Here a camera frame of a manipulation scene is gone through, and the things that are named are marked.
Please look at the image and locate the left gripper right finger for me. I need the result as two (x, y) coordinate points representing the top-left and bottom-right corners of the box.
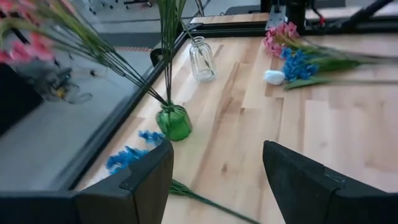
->
(262, 139), (398, 224)

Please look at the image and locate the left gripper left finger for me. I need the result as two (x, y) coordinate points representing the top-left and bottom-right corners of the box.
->
(74, 139), (175, 224)

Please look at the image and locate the blue artificial flower bunch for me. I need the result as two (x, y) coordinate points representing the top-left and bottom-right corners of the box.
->
(105, 129), (261, 224)
(280, 48), (398, 82)

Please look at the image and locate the green glass vase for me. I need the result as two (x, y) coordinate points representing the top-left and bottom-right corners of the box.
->
(155, 101), (193, 142)

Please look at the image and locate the ribbed clear glass vase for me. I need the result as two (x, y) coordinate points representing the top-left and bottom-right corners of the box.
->
(188, 35), (218, 83)

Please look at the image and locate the yellow power splitter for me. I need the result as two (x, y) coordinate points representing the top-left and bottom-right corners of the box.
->
(52, 83), (71, 100)

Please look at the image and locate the silver mounting plate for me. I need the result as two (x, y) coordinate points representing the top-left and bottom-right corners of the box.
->
(266, 4), (289, 31)

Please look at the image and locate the black slanted stand leg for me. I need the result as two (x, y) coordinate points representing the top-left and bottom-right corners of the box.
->
(337, 0), (396, 29)

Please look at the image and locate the black aluminium table frame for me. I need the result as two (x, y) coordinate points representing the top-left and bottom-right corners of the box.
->
(49, 12), (398, 191)

